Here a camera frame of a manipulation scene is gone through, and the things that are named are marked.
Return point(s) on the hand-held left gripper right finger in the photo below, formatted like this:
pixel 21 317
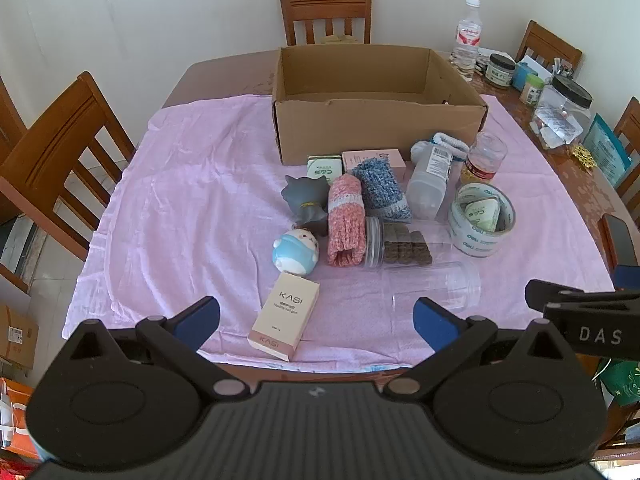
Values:
pixel 434 325

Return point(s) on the pink knit sock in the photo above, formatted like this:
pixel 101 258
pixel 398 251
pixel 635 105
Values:
pixel 345 220

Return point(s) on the black smartphone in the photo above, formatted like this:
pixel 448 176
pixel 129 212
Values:
pixel 622 240

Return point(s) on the clear jar yellow contents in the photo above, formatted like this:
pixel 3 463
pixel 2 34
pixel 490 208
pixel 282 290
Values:
pixel 482 165

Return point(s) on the clear jar with brown discs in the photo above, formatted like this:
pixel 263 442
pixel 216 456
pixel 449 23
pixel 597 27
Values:
pixel 405 250

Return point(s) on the teal flat packet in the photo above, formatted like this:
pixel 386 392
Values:
pixel 607 150

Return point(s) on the small cardboard box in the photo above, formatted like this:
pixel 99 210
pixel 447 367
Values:
pixel 17 335

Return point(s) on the cotton swab container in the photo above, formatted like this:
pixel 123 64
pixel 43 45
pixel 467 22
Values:
pixel 427 185

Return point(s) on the large clear jar black lid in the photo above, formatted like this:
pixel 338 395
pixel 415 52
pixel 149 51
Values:
pixel 560 115

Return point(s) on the blue white round toy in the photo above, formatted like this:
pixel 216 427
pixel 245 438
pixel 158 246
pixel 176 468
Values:
pixel 295 255

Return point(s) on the wooden chair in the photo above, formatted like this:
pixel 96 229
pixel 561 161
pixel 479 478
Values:
pixel 55 150
pixel 547 42
pixel 325 7
pixel 631 125
pixel 7 120

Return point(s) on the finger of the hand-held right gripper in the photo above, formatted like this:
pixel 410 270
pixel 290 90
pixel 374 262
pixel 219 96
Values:
pixel 629 277
pixel 542 292

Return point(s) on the printed tape roll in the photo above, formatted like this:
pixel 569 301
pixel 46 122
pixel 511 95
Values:
pixel 470 240

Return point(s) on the orange bag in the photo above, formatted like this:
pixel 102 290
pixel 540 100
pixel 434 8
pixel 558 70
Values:
pixel 12 410

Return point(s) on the teal box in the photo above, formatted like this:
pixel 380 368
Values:
pixel 522 72

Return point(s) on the beige pink box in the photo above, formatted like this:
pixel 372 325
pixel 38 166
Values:
pixel 285 315

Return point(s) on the clear water bottle red label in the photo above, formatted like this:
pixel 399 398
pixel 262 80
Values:
pixel 467 35

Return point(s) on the grey cat toy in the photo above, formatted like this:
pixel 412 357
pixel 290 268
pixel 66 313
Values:
pixel 302 200

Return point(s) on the white sock blue stripe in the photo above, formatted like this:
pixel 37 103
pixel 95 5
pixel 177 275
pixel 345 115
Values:
pixel 450 141

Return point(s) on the small jar black lid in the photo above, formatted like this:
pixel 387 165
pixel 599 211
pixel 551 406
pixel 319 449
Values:
pixel 500 72

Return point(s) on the small jar green lid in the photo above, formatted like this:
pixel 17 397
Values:
pixel 531 91

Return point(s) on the blue knit sock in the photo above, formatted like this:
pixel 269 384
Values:
pixel 382 192

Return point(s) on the white papers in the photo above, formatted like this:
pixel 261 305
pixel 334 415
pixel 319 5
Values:
pixel 537 65

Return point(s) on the pink cloth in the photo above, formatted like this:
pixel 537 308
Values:
pixel 190 200

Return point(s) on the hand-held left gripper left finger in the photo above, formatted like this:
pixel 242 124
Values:
pixel 197 319

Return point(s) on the green white tissue pack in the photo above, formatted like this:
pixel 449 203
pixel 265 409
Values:
pixel 482 212
pixel 325 166

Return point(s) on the gold ornament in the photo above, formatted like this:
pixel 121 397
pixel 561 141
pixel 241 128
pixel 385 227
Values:
pixel 584 156

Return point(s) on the green bag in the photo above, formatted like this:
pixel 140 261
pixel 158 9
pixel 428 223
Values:
pixel 622 382

